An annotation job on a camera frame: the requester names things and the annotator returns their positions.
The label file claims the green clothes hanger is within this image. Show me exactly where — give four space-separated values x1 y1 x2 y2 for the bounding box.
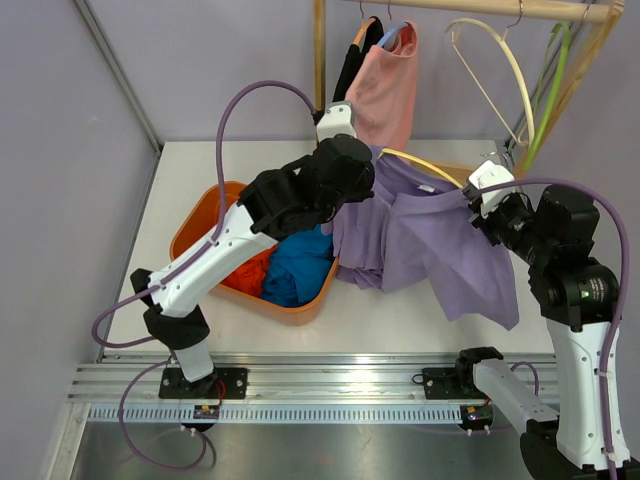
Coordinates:
522 22 571 173

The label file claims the orange clothes hanger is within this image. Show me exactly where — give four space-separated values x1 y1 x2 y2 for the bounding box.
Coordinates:
352 2 376 46

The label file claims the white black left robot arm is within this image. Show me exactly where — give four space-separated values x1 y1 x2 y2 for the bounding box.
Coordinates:
130 134 375 398

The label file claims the blue t shirt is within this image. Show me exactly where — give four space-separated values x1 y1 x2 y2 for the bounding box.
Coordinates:
260 226 334 308

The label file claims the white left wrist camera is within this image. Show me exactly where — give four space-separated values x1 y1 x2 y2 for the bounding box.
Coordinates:
315 100 357 147

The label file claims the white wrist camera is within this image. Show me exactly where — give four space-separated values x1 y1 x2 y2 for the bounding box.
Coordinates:
315 100 357 147
463 160 515 219

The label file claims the light blue clothes hanger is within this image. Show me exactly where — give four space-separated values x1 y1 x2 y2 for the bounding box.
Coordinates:
377 21 410 52

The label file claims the purple t shirt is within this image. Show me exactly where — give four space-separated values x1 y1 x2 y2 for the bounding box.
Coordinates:
322 146 519 330

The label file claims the cream clothes hanger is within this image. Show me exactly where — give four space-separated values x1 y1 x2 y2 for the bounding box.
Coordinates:
444 1 538 147

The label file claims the right aluminium frame post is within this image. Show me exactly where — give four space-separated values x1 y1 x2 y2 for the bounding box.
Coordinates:
516 22 575 151

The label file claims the yellow clothes hanger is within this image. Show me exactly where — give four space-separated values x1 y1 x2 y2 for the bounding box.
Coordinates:
371 146 474 191

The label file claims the black t shirt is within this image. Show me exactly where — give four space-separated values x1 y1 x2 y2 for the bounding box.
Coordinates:
332 16 384 102

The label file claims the wooden clothes rack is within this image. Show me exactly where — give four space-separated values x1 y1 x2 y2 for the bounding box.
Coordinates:
312 0 626 189

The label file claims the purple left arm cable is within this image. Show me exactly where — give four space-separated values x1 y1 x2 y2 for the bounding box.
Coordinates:
90 79 321 472

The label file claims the aluminium frame post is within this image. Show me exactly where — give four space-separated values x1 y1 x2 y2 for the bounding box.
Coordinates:
70 0 164 157
516 22 575 151

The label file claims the orange plastic basket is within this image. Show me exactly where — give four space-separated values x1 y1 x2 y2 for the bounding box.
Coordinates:
169 181 338 326

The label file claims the orange t shirt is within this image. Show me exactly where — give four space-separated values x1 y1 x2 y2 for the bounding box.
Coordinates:
221 247 277 297

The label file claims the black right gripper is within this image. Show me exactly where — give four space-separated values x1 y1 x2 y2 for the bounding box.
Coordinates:
469 192 554 268

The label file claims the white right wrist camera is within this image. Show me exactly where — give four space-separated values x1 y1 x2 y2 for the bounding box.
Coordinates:
463 160 515 219

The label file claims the pink t shirt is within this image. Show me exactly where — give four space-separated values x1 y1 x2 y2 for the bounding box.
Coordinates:
345 21 419 150

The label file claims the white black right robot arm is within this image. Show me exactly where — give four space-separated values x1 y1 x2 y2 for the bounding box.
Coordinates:
413 182 639 479

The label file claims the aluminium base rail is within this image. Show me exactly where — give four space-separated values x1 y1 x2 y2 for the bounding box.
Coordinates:
67 352 559 426

